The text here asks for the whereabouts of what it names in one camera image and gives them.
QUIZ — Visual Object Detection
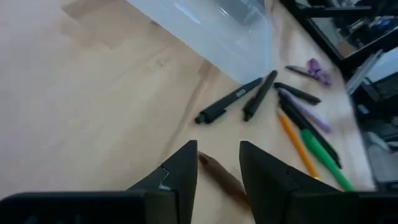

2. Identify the long black click pen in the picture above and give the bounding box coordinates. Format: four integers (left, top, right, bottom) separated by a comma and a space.
279, 98, 343, 170

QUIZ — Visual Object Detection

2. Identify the orange pencil with eraser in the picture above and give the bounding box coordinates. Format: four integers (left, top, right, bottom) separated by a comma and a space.
277, 111, 321, 180

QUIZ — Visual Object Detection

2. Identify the brown pen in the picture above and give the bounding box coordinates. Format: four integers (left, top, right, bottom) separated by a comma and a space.
198, 151, 251, 208

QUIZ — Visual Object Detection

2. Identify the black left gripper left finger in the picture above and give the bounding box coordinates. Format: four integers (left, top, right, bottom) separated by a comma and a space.
126, 139, 199, 224

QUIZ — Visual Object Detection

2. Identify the translucent plastic supply box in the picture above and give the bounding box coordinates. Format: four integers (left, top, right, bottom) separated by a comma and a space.
127, 0, 274, 85

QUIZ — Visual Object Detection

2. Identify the purple translucent pen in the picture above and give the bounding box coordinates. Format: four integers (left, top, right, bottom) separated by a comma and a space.
277, 87, 333, 134

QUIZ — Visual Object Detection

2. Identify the green highlighter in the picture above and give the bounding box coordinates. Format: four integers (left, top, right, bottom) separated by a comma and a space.
300, 128, 356, 192

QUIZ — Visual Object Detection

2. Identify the black pen with grey label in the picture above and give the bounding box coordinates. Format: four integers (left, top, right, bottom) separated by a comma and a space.
195, 77, 264, 125

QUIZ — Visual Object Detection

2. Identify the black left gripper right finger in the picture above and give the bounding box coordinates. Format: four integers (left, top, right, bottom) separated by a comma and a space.
239, 141, 340, 224

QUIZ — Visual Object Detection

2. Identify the black table edge rail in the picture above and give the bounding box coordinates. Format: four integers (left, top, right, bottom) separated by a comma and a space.
279, 0, 398, 73

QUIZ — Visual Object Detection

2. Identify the thin black pen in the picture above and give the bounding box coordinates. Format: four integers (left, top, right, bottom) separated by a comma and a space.
285, 64, 315, 79

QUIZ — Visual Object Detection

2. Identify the purple plastic item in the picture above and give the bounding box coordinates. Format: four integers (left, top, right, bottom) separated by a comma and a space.
306, 58, 333, 87

